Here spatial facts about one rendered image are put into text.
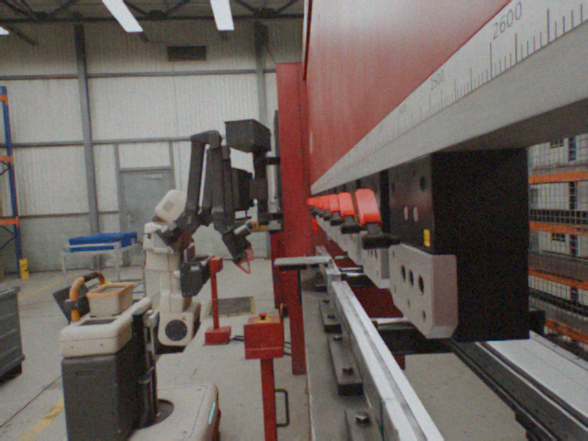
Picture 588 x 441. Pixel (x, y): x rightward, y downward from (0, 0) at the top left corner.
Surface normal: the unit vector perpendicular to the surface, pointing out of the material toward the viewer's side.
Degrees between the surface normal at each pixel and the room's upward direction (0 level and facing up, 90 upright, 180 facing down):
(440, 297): 90
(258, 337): 90
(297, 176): 90
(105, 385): 90
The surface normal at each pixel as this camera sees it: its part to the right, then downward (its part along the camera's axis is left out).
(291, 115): 0.00, 0.05
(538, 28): -1.00, 0.05
